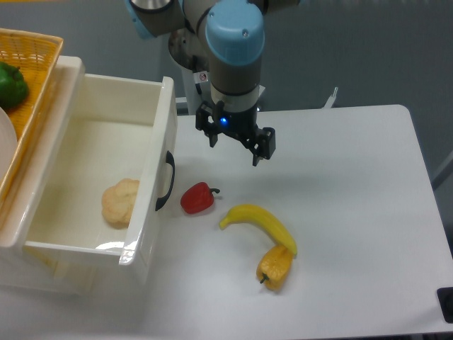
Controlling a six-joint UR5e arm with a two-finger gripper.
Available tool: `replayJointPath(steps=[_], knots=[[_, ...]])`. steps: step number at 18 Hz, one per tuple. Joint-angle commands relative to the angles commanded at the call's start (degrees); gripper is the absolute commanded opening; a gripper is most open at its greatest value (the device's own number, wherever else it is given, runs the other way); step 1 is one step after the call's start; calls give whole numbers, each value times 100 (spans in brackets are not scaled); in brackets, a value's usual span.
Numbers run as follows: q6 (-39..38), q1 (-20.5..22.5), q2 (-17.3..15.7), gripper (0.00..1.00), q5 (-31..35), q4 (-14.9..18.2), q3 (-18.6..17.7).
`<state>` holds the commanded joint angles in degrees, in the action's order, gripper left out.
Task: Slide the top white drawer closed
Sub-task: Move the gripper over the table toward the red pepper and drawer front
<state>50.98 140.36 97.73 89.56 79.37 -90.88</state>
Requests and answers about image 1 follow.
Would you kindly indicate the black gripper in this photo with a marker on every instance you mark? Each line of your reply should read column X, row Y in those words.
column 241, row 126

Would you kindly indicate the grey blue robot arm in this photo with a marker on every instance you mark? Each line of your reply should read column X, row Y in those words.
column 231, row 38

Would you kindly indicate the white drawer cabinet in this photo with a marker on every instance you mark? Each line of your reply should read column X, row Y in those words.
column 22, row 265

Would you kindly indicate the red bell pepper toy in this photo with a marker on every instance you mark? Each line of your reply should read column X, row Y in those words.
column 198, row 198

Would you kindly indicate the yellow banana toy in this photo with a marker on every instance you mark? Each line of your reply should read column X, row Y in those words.
column 258, row 216

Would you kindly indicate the orange bell pepper toy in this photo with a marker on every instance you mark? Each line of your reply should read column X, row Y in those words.
column 274, row 267

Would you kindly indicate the cauliflower toy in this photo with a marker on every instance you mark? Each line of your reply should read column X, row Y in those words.
column 118, row 202

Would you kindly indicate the yellow woven basket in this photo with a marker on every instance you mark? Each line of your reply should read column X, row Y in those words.
column 36, row 55

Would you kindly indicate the green bell pepper toy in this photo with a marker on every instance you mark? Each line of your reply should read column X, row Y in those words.
column 14, row 89

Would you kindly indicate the white plate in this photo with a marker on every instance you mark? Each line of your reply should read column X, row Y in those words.
column 8, row 143

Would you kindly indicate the black object at table edge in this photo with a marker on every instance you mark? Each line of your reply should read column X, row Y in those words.
column 445, row 297

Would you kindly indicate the black top drawer handle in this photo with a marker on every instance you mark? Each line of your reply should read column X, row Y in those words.
column 169, row 178

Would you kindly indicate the white clamp bracket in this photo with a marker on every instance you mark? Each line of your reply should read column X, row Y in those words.
column 331, row 99

